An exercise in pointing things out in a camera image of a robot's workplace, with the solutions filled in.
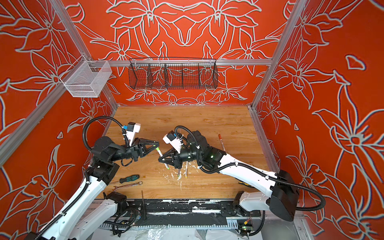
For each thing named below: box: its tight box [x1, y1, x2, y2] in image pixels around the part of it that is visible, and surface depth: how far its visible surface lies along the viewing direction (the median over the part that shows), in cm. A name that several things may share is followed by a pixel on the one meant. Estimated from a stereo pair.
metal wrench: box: [113, 181, 143, 192], surface depth 82 cm
